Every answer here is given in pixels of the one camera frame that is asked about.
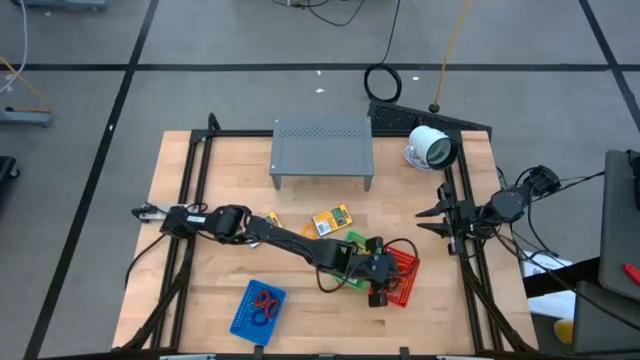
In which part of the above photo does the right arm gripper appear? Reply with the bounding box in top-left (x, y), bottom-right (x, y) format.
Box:
top-left (414, 181), bottom-right (481, 257)

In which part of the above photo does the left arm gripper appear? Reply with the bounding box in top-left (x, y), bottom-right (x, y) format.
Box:
top-left (347, 235), bottom-right (404, 309)

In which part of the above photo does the green plastic basket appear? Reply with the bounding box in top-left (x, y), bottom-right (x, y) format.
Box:
top-left (327, 229), bottom-right (386, 294)

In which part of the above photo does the yellow green crayon box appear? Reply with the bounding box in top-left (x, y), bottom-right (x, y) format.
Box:
top-left (333, 238), bottom-right (372, 286)
top-left (249, 211), bottom-right (284, 250)
top-left (311, 203), bottom-right (354, 238)

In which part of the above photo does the blue plastic basket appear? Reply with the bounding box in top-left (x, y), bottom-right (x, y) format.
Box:
top-left (229, 278), bottom-right (288, 348)

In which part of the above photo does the red plastic basket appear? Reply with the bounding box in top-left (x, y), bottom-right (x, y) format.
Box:
top-left (367, 245), bottom-right (421, 309)

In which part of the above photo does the black perforated panel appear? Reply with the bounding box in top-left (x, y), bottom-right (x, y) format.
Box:
top-left (368, 99), bottom-right (494, 139)

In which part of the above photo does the grey perforated metal shelf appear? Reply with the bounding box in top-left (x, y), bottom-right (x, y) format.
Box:
top-left (269, 116), bottom-right (376, 193)

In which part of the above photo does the white sheet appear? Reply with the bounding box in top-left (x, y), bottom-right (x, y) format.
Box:
top-left (522, 249), bottom-right (577, 321)

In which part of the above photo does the yellow object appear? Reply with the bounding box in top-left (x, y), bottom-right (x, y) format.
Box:
top-left (553, 319), bottom-right (576, 346)

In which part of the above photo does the grey furniture panel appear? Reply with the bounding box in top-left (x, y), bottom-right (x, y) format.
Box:
top-left (572, 279), bottom-right (640, 357)
top-left (597, 148), bottom-right (640, 301)

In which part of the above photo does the grey floor base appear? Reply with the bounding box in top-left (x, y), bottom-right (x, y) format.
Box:
top-left (0, 107), bottom-right (55, 128)

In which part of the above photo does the black floor object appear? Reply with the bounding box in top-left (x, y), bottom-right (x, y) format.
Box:
top-left (0, 155), bottom-right (21, 201)

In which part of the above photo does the grey floor object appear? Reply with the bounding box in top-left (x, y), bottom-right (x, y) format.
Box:
top-left (14, 0), bottom-right (109, 12)

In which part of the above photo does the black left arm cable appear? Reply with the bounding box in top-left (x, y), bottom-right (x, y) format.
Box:
top-left (314, 237), bottom-right (421, 295)

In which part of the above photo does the yellow hanging cord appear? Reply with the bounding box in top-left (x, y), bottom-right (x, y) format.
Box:
top-left (430, 0), bottom-right (472, 114)

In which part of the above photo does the black coiled cable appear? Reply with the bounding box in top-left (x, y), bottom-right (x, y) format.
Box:
top-left (363, 0), bottom-right (404, 105)

